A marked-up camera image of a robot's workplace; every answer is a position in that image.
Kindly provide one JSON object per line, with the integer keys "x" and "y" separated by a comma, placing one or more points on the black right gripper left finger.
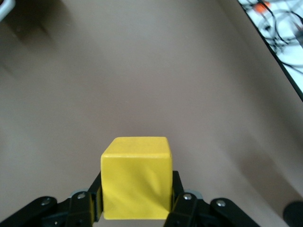
{"x": 78, "y": 208}

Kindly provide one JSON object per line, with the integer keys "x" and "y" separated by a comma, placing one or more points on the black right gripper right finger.
{"x": 187, "y": 210}

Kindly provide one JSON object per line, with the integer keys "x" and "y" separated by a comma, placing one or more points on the yellow wooden cube block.
{"x": 136, "y": 182}

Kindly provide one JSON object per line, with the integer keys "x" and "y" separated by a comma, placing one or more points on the black cylindrical object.
{"x": 294, "y": 214}

